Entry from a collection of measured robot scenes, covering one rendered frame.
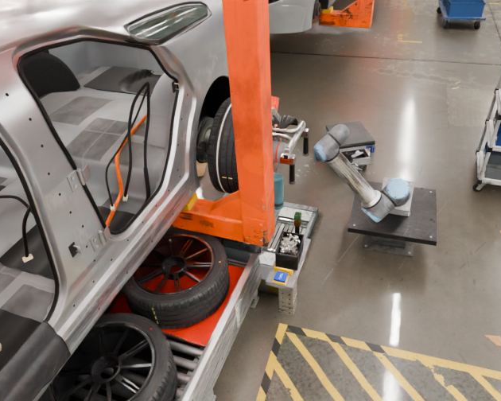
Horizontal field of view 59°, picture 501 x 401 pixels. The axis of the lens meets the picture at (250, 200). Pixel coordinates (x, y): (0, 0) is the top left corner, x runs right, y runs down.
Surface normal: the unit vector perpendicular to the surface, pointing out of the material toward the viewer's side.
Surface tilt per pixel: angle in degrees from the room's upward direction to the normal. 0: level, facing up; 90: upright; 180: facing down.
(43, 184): 86
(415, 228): 0
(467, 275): 0
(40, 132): 78
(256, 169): 90
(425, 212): 0
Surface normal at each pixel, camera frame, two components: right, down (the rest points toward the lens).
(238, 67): -0.34, 0.60
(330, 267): -0.06, -0.78
